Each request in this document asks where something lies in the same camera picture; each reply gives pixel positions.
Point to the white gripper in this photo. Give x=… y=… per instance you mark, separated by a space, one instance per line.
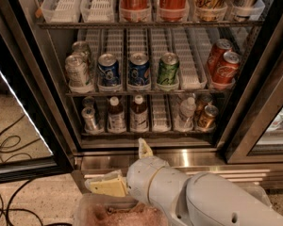
x=139 y=177

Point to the brown bottle white cap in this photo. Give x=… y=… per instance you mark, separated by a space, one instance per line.
x=138 y=115
x=116 y=115

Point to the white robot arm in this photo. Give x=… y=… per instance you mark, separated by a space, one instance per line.
x=204 y=199

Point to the clear water bottle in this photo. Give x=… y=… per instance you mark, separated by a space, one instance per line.
x=184 y=119

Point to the open fridge glass door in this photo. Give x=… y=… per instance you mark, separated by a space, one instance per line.
x=34 y=139

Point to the left clear plastic bin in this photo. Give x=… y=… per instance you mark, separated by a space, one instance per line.
x=102 y=210

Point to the clear plastic bin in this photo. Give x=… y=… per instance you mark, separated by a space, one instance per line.
x=102 y=210
x=258 y=192

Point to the front silver slim can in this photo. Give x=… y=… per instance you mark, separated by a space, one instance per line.
x=91 y=119

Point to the silver slim can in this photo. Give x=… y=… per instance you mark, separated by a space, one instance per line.
x=89 y=101
x=91 y=119

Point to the rear silver slim can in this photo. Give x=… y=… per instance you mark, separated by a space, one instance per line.
x=89 y=101

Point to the front gold can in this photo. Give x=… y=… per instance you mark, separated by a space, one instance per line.
x=208 y=116

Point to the left blue pepsi can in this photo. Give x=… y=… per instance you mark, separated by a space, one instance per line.
x=108 y=68

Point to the blue pepsi can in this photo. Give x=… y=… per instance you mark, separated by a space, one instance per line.
x=139 y=70
x=108 y=68

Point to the right blue pepsi can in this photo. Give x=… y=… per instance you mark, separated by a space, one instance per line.
x=139 y=70

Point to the rear gold can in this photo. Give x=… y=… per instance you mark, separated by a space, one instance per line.
x=203 y=100

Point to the green soda can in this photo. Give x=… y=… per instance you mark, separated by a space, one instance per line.
x=167 y=69

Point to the front white can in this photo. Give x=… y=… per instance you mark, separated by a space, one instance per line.
x=78 y=73

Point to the white can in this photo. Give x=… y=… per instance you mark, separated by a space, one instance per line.
x=83 y=49
x=78 y=73

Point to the right clear plastic bin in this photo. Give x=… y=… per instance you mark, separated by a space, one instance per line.
x=258 y=192

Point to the rear white can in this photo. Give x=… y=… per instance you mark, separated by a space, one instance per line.
x=83 y=49

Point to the front red coke can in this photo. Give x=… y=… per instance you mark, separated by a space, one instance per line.
x=226 y=68

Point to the rear red coke can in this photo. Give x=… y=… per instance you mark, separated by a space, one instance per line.
x=219 y=48

